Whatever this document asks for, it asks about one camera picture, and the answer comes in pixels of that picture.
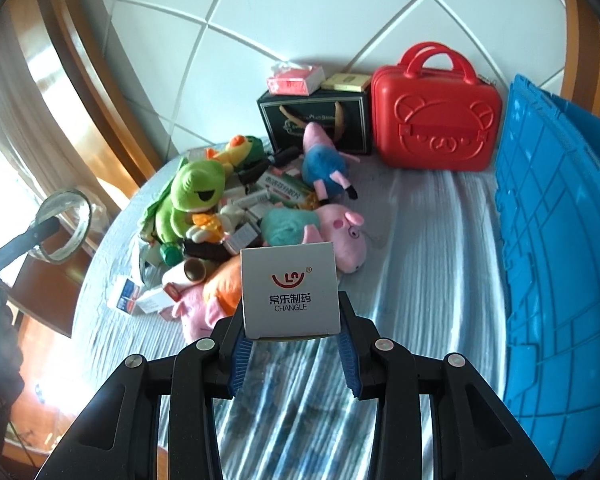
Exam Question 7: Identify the clear round glass dish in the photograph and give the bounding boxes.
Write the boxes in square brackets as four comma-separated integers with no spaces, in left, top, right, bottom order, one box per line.
[28,188,92,266]

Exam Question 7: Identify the white changle medicine box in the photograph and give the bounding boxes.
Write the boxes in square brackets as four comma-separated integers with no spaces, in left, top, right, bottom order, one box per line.
[240,243,341,340]

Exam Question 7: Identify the dark wooden cabinet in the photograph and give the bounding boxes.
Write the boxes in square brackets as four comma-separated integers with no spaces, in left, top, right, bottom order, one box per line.
[8,248,92,337]

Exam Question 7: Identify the beige curtain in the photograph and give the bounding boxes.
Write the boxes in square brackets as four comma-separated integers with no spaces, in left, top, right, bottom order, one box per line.
[0,8,121,234]

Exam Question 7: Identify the green lid jar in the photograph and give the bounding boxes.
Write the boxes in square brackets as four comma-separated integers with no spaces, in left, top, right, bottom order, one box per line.
[159,243,184,268]

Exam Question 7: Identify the green frog plush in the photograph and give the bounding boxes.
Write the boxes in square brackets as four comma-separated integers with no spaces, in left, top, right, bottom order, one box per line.
[140,158,226,244]

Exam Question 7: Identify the teal dress pig plush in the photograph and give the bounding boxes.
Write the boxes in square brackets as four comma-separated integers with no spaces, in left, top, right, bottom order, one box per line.
[260,204,367,274]

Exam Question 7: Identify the blue plastic storage crate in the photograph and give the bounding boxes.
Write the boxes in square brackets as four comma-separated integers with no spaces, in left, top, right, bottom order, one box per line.
[495,76,600,479]

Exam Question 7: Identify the orange green duck plush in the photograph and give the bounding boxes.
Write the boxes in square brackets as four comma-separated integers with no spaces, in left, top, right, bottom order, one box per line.
[206,136,265,174]

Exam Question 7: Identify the blue dress pig plush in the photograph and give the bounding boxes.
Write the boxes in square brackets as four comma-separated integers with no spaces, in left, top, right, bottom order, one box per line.
[301,122,358,205]

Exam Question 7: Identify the red bear suitcase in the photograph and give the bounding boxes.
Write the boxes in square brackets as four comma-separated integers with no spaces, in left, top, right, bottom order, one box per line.
[370,41,502,172]

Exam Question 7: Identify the black gift box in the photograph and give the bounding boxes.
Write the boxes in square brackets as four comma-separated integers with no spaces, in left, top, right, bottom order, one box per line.
[257,89,373,156]

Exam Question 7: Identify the small pink tissue pack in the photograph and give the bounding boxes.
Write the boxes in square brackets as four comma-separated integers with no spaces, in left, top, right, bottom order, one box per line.
[266,62,325,96]

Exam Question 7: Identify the gold flat box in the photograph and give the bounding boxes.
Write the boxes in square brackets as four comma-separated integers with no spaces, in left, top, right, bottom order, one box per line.
[321,73,372,92]

